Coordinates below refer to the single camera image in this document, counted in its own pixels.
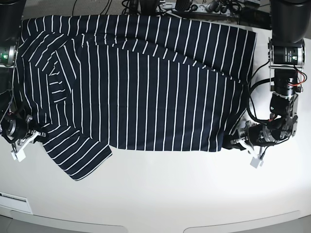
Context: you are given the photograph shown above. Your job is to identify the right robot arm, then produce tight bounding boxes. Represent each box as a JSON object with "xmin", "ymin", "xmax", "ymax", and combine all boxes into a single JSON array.
[{"xmin": 0, "ymin": 0, "xmax": 46, "ymax": 160}]

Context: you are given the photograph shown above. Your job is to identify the white paper label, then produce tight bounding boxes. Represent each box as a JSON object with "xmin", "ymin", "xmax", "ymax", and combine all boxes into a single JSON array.
[{"xmin": 0, "ymin": 192, "xmax": 33, "ymax": 215}]

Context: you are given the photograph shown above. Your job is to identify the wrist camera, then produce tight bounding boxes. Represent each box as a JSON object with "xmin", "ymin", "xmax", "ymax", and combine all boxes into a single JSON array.
[
  {"xmin": 11, "ymin": 150, "xmax": 26, "ymax": 162},
  {"xmin": 250, "ymin": 157, "xmax": 263, "ymax": 168}
]

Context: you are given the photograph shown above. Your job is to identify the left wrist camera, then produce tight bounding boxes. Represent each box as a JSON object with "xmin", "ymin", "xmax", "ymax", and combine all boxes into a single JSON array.
[{"xmin": 250, "ymin": 157, "xmax": 263, "ymax": 168}]

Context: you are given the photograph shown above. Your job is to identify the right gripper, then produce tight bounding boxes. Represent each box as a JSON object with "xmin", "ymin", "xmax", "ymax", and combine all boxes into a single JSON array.
[{"xmin": 9, "ymin": 115, "xmax": 47, "ymax": 153}]

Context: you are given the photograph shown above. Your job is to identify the white power strip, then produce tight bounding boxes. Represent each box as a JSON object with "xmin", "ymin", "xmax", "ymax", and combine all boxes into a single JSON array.
[{"xmin": 159, "ymin": 1, "xmax": 231, "ymax": 17}]

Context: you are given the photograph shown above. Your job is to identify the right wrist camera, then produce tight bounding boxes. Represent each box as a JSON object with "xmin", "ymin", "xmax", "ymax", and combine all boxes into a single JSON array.
[{"xmin": 11, "ymin": 150, "xmax": 26, "ymax": 162}]

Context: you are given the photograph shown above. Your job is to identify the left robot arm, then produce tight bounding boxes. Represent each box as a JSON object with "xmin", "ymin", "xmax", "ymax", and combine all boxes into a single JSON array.
[{"xmin": 223, "ymin": 0, "xmax": 311, "ymax": 160}]

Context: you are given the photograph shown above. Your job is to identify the navy white striped T-shirt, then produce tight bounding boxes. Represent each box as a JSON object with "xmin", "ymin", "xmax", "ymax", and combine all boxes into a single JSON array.
[{"xmin": 15, "ymin": 15, "xmax": 257, "ymax": 181}]

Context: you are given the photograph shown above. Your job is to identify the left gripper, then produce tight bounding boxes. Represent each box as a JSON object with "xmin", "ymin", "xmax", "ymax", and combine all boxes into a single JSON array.
[{"xmin": 229, "ymin": 121, "xmax": 271, "ymax": 158}]

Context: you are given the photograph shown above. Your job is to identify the black box on floor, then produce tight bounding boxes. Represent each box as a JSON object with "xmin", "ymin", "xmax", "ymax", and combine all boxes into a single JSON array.
[{"xmin": 238, "ymin": 7, "xmax": 272, "ymax": 30}]

